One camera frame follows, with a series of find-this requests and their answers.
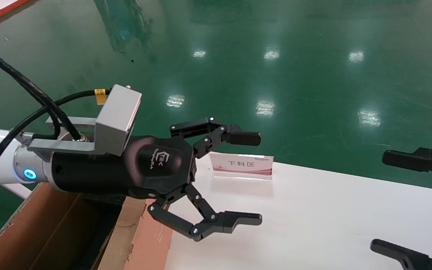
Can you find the silver camera mount bracket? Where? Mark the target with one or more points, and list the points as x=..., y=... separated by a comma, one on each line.
x=62, y=144

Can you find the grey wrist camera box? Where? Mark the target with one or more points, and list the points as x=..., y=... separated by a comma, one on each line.
x=116, y=116

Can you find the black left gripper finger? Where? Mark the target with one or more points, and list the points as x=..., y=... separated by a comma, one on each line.
x=234, y=219
x=238, y=138

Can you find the large cardboard box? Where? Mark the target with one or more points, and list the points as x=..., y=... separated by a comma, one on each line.
x=32, y=232

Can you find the clear acrylic sign holder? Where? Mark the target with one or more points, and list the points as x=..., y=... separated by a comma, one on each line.
x=240, y=165

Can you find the white tube rail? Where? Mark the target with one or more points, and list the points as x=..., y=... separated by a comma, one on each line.
x=17, y=191

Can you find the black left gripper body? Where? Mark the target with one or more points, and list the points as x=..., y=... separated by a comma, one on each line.
x=152, y=165

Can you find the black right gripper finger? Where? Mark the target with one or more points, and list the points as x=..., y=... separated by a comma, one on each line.
x=403, y=160
x=414, y=260

